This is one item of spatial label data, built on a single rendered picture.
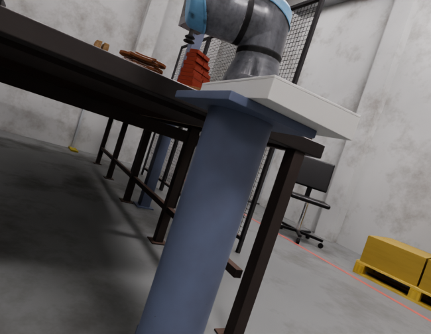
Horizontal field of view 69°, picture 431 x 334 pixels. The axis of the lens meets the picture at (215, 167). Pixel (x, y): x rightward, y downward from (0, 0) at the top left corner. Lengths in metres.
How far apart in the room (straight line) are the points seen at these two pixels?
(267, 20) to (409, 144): 4.31
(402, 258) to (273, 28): 3.06
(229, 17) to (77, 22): 5.51
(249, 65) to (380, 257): 3.08
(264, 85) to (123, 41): 5.76
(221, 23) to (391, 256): 3.15
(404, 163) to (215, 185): 4.34
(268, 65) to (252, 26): 0.10
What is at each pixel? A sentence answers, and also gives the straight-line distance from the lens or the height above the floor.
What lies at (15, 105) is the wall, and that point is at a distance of 6.07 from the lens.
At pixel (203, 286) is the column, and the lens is 0.80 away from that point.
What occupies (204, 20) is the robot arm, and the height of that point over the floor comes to 1.02.
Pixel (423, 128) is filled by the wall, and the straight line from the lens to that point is 4.99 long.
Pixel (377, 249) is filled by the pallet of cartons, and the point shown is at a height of 0.32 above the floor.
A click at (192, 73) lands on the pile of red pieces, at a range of 2.03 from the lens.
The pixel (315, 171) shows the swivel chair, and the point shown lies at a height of 0.92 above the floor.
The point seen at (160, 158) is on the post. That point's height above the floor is 0.52.
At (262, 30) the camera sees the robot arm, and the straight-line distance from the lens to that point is 0.80.
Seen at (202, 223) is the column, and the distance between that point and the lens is 0.74.
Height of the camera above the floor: 0.74
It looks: 3 degrees down
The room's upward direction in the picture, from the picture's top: 18 degrees clockwise
